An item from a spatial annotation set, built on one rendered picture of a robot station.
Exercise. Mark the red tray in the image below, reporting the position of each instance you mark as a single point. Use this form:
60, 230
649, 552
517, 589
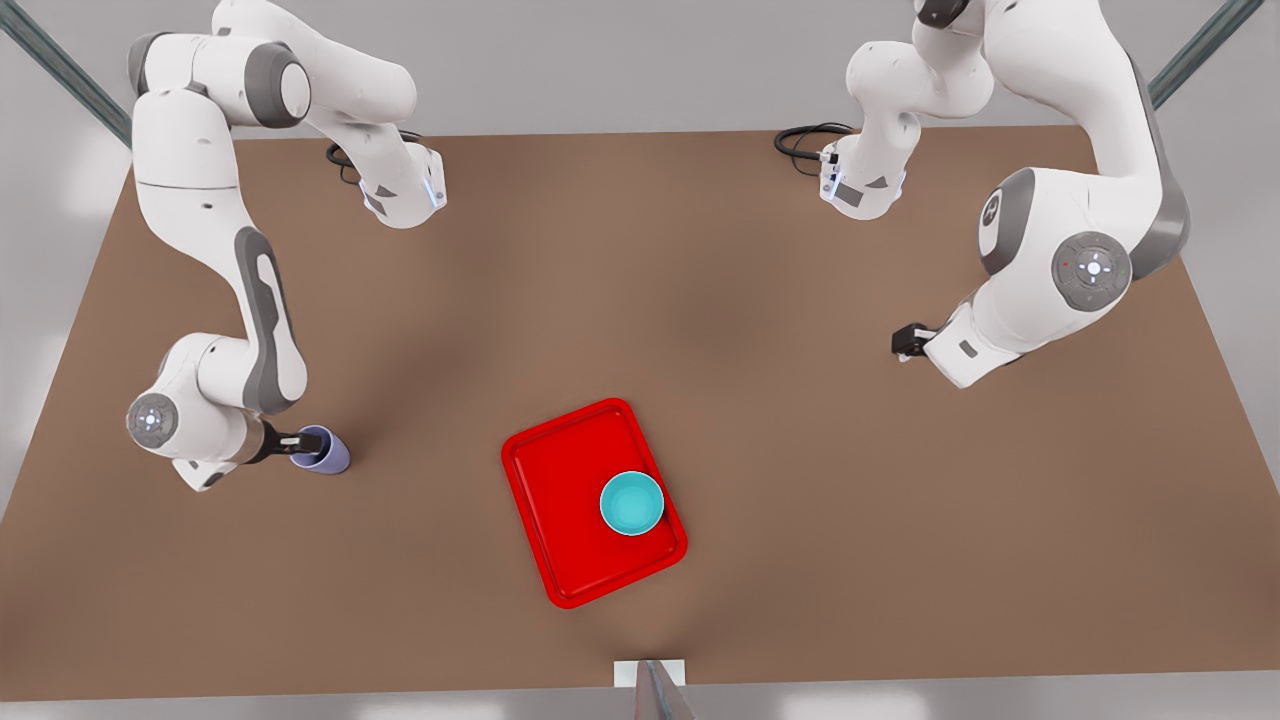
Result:
580, 505

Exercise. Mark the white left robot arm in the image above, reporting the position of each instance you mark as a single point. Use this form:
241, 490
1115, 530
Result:
1070, 200

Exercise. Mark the teal bowl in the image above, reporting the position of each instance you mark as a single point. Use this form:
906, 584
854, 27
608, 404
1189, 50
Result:
632, 503

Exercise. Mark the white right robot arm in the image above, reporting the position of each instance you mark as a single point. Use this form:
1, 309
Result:
180, 190

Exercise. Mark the silver frame post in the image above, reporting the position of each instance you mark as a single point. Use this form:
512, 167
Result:
655, 692
1200, 48
60, 68

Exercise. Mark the lavender cup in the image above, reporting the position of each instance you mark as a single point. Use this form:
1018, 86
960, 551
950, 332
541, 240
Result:
326, 452

